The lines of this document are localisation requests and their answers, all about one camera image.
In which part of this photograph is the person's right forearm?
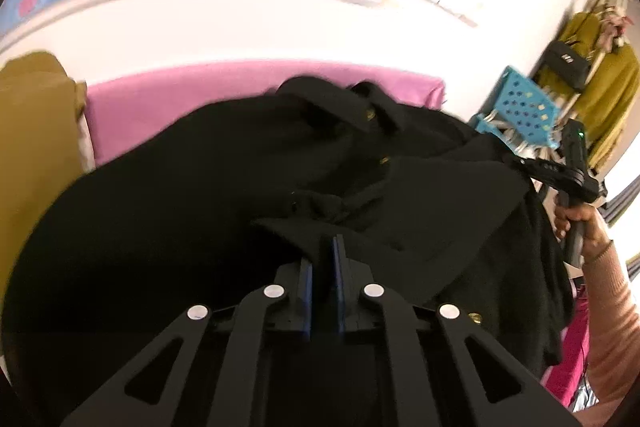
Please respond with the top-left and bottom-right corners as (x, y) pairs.
(582, 241), (640, 414)

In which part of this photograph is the person's right hand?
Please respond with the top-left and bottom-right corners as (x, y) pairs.
(552, 203), (614, 264)

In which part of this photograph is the pink blanket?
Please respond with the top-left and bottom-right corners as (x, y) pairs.
(84, 61), (447, 168)

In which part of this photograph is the black bag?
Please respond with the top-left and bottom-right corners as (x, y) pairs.
(540, 39), (593, 91)

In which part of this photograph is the hanging olive garment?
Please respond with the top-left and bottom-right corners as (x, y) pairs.
(537, 12), (640, 165)

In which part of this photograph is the magenta cloth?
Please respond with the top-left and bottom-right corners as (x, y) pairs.
(542, 302), (595, 395)

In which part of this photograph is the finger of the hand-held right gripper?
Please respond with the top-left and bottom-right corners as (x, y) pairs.
(510, 155), (554, 178)

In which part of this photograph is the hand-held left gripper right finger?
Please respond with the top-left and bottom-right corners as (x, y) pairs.
(332, 234), (583, 427)

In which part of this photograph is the black coat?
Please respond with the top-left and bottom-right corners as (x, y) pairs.
(0, 76), (576, 427)

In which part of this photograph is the blue plastic basket rack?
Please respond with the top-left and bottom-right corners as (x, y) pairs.
(470, 66), (563, 158)

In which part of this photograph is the olive cloth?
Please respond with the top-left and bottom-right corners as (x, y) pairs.
(0, 51), (96, 308)

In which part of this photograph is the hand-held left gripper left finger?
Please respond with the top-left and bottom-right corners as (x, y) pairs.
(60, 258), (315, 427)

